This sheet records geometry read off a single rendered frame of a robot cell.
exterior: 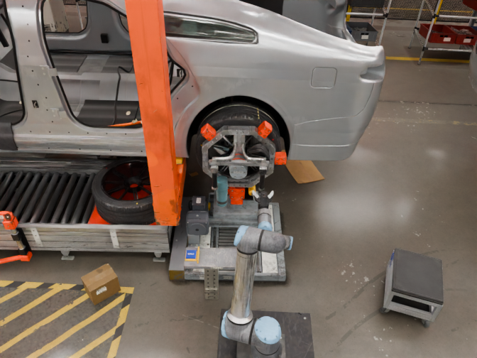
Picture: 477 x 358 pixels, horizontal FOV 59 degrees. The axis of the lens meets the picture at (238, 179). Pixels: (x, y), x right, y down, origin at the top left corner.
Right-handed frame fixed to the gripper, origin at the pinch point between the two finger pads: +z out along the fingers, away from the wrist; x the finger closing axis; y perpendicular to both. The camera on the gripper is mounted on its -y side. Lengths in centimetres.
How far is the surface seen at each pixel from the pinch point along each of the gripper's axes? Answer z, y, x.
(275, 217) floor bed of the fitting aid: 46, 75, 18
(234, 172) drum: 15.6, -2.5, -20.0
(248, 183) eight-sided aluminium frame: 30.2, 20.9, -8.9
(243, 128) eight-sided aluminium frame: 34.2, -27.6, -14.1
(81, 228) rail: 1, 44, -135
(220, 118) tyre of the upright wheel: 41, -32, -31
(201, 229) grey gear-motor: 8, 51, -45
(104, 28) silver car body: 218, -24, -158
